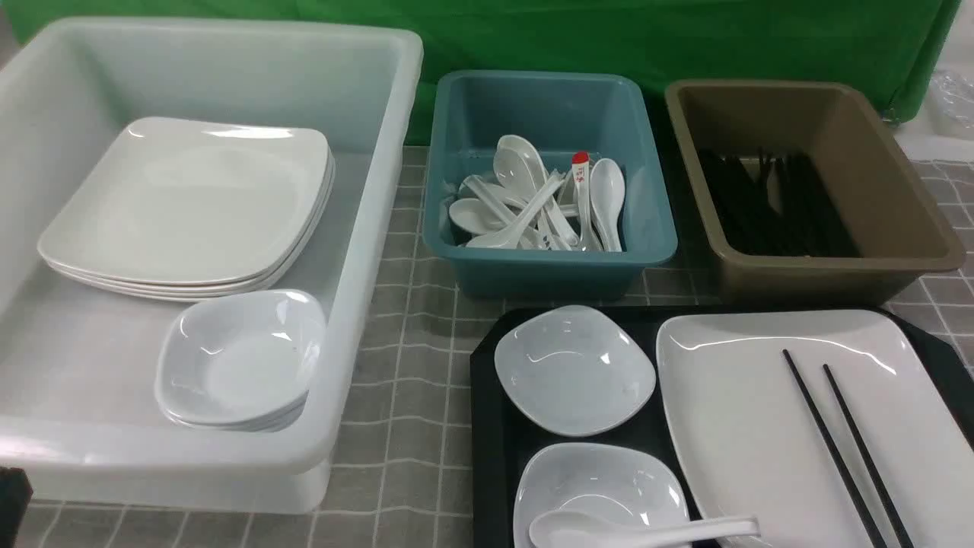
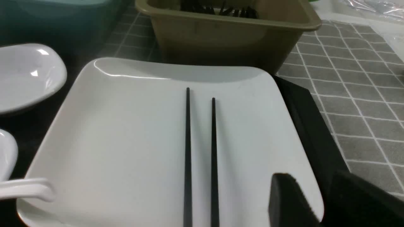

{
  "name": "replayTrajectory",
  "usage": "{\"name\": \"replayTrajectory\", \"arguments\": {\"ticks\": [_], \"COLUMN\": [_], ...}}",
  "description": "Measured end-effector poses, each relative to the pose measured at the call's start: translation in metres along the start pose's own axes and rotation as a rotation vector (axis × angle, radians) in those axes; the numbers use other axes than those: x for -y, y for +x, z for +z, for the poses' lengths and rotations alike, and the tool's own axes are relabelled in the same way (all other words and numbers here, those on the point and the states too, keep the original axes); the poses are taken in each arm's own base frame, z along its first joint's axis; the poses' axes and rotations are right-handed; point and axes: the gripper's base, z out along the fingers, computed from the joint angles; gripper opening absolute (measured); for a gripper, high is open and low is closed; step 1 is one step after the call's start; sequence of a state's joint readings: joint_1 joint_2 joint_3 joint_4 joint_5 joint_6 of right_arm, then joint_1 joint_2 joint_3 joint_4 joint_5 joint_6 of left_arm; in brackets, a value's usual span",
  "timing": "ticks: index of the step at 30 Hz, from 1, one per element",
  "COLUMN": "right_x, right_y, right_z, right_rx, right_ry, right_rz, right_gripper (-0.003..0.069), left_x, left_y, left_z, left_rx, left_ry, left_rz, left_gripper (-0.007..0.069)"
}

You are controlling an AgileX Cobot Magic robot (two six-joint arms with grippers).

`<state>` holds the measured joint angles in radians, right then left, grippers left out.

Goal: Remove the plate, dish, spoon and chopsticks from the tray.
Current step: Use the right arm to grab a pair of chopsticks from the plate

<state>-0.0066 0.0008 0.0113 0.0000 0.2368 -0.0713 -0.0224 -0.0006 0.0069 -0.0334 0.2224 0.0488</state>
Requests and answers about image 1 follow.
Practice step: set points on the small white bowl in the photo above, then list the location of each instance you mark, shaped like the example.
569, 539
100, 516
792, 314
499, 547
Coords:
627, 487
574, 372

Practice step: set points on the white ceramic spoon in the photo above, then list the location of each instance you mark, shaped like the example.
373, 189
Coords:
561, 528

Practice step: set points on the large white square plate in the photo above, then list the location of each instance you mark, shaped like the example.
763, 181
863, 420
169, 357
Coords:
748, 444

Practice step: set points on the black chopstick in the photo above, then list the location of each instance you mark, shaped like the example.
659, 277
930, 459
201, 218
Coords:
863, 512
896, 522

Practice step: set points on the pile of white spoons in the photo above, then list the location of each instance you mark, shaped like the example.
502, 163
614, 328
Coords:
531, 208

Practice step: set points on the teal plastic bin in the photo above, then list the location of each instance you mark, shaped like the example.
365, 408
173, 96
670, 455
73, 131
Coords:
560, 114

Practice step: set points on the red capped white tube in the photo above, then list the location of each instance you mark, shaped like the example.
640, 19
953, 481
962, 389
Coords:
579, 174

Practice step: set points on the black serving tray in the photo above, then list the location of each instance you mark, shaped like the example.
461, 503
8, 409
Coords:
504, 440

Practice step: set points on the grey checked tablecloth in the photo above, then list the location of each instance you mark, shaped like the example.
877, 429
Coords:
402, 473

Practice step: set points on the stack of small white bowls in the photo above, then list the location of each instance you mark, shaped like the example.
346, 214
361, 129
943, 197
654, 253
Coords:
241, 362

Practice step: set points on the stack of white square plates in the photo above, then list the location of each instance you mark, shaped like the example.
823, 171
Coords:
187, 210

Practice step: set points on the pile of black chopsticks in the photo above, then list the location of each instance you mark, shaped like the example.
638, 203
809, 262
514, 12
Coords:
783, 209

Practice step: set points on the brown plastic bin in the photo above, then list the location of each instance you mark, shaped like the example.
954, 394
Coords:
899, 229

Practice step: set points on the large white plastic tub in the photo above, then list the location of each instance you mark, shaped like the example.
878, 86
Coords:
78, 364

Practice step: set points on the green backdrop cloth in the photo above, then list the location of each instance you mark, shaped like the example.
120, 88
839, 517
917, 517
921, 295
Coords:
887, 50

